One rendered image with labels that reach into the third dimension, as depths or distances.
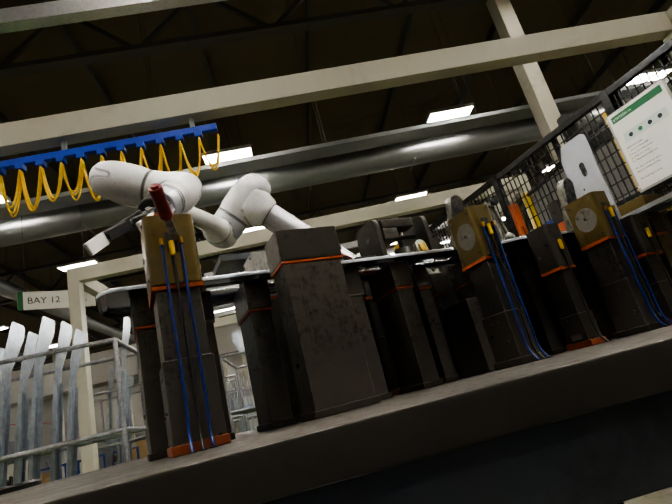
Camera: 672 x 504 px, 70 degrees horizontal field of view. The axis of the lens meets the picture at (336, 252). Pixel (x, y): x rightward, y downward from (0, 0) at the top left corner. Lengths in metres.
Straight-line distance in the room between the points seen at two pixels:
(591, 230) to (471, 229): 0.35
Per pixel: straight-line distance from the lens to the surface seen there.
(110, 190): 1.41
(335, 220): 7.56
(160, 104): 4.51
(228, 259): 1.35
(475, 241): 1.08
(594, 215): 1.32
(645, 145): 1.99
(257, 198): 1.86
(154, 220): 0.81
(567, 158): 1.82
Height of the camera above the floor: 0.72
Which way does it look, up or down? 17 degrees up
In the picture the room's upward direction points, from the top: 14 degrees counter-clockwise
